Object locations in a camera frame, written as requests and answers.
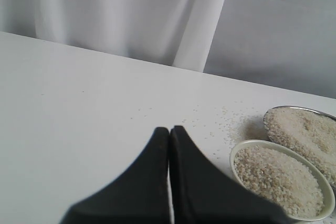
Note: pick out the white backdrop curtain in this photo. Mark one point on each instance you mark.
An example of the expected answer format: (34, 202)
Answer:
(288, 44)

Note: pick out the white ceramic rice bowl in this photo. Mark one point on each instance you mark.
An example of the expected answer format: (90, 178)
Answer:
(283, 177)

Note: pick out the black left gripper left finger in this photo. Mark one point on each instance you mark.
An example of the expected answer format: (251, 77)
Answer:
(138, 195)

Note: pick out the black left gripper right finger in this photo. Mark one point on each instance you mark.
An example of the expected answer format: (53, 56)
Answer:
(201, 193)

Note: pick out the round steel rice tray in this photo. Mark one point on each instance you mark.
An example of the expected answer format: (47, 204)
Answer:
(310, 134)

